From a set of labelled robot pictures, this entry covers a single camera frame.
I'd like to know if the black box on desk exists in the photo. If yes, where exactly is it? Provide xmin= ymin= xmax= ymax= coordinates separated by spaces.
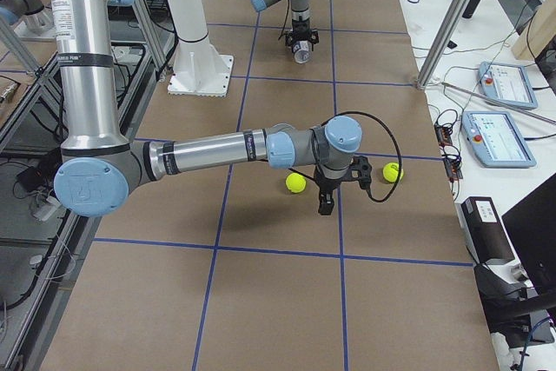
xmin=460 ymin=196 xmax=515 ymax=265

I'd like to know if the aluminium frame post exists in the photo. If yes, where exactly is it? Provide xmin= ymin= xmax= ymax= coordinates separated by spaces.
xmin=416 ymin=0 xmax=470 ymax=90

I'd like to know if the black computer monitor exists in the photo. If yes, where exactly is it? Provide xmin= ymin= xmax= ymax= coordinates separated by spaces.
xmin=502 ymin=175 xmax=556 ymax=288

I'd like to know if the white pedestal base plate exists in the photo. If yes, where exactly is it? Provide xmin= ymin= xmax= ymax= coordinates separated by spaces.
xmin=168 ymin=40 xmax=234 ymax=97

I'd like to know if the teach pendant far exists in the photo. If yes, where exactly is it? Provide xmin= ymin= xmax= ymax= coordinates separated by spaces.
xmin=479 ymin=62 xmax=538 ymax=109

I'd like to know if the white blue tennis ball can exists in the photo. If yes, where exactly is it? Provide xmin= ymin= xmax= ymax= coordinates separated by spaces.
xmin=292 ymin=40 xmax=312 ymax=64

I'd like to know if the teach pendant near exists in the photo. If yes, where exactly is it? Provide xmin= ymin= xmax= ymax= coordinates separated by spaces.
xmin=461 ymin=111 xmax=536 ymax=169

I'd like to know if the teach pendant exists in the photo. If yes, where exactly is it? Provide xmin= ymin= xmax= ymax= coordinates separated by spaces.
xmin=479 ymin=62 xmax=538 ymax=109
xmin=461 ymin=111 xmax=536 ymax=169

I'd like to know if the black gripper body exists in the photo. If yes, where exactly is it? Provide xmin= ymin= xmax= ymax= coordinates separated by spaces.
xmin=291 ymin=19 xmax=309 ymax=40
xmin=314 ymin=166 xmax=353 ymax=194

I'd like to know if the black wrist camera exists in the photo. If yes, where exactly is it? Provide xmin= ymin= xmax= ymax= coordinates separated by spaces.
xmin=349 ymin=156 xmax=372 ymax=191

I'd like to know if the metal rod green tip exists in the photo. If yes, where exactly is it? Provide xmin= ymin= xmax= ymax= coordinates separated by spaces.
xmin=440 ymin=82 xmax=556 ymax=126

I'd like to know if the yellow tennis ball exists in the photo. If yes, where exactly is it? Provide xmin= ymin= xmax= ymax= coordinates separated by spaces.
xmin=285 ymin=172 xmax=307 ymax=194
xmin=382 ymin=162 xmax=404 ymax=183

